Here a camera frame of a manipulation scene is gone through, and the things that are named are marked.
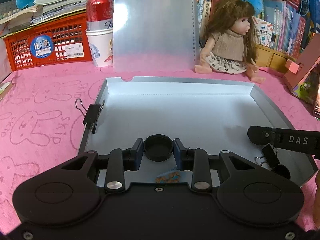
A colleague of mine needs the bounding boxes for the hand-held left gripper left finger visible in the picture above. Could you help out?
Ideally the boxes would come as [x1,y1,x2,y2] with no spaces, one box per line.
[40,138,144,194]

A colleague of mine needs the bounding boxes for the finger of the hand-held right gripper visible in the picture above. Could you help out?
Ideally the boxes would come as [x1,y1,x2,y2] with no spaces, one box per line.
[247,125,284,146]

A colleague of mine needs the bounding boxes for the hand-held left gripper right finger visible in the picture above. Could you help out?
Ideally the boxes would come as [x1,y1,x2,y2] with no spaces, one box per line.
[174,138,275,193]

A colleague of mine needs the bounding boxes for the black rimmed lid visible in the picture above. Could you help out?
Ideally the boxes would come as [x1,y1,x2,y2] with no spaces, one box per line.
[143,134,174,162]

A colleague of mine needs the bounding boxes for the black binder clip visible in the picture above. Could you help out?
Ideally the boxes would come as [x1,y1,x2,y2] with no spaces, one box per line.
[75,98,105,134]
[255,143,281,172]

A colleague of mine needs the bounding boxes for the silver cardboard box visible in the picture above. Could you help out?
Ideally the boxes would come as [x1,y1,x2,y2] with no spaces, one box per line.
[78,76,317,188]

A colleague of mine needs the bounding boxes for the pink triangular phone stand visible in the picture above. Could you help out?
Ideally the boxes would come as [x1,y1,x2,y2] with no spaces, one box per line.
[283,39,320,105]

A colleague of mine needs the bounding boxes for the wooden drawer organizer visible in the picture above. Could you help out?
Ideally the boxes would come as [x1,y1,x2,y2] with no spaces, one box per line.
[254,43,297,75]

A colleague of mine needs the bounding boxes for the long-haired doll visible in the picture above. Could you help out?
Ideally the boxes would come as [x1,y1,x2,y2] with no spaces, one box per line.
[195,0,267,84]

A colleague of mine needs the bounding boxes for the white paper cup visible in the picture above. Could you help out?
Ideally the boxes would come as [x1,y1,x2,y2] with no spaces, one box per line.
[85,27,114,68]

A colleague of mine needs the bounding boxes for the row of upright books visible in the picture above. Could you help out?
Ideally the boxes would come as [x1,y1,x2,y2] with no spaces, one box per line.
[195,0,320,60]

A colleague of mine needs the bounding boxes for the pink bunny-print cloth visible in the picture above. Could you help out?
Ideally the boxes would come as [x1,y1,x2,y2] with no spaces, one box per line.
[0,66,320,232]

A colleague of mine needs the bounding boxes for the blue plush ball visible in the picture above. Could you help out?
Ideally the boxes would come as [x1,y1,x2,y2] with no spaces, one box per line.
[246,0,264,20]

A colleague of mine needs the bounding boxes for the translucent plastic board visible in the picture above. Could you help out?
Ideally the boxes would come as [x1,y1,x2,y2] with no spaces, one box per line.
[112,0,201,72]

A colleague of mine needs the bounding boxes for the flat beige book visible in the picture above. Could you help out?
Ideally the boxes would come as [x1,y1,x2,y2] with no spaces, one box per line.
[0,81,13,100]

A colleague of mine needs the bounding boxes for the red drink can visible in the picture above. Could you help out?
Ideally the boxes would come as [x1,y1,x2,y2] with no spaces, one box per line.
[85,0,114,31]

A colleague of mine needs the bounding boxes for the red basket with round sticker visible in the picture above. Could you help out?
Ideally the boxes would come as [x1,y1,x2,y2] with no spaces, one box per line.
[3,13,93,72]

